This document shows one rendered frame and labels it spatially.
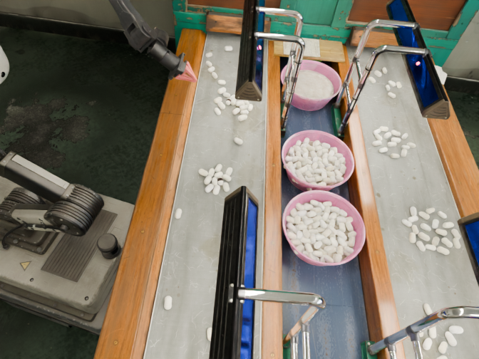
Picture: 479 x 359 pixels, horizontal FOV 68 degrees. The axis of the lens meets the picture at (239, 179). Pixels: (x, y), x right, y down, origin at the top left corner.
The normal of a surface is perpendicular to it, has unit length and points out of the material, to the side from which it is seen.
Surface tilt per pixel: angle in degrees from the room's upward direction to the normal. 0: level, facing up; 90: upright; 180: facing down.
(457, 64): 90
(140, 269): 0
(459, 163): 0
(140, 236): 0
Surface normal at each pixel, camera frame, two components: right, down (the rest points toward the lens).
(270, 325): 0.07, -0.58
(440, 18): -0.06, 0.81
